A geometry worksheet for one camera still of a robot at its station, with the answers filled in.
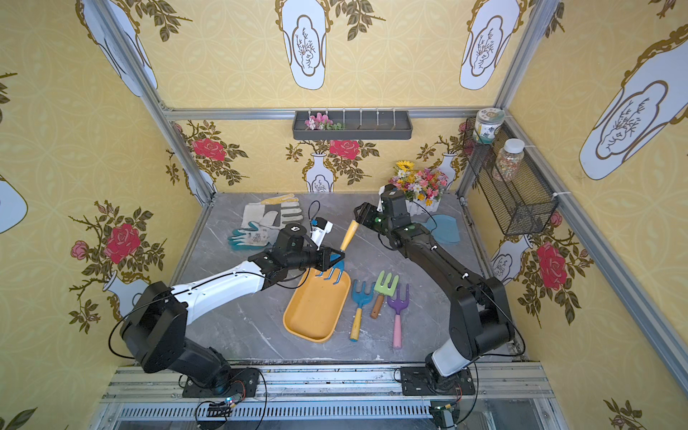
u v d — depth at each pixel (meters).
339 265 0.80
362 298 0.89
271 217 1.13
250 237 1.06
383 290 0.92
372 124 0.93
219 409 0.73
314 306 0.87
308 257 0.71
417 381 0.73
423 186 1.00
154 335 0.44
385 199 0.67
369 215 0.76
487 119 0.84
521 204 0.82
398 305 0.88
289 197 1.21
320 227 0.74
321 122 0.88
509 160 0.72
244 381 0.73
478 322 0.44
